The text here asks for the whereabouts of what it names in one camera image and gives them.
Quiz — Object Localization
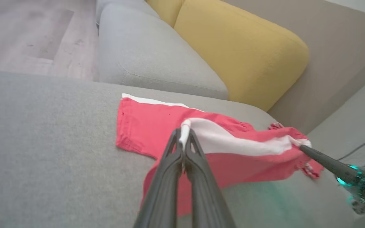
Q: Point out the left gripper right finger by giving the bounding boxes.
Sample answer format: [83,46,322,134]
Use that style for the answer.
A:
[184,129,237,228]

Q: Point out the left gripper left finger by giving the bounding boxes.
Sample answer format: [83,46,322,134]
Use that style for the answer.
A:
[133,128,183,228]

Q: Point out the red shorts with white trim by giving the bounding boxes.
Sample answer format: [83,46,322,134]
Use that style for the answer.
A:
[116,93,325,219]

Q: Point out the beige low partition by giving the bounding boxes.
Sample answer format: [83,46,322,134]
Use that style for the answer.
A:
[222,0,365,135]

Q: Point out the grey sofa seat cushion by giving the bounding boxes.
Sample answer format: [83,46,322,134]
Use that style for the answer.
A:
[95,0,160,26]
[99,3,229,100]

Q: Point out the yellow sofa back cushion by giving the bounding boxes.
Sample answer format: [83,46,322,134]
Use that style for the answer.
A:
[145,0,184,28]
[174,0,310,112]

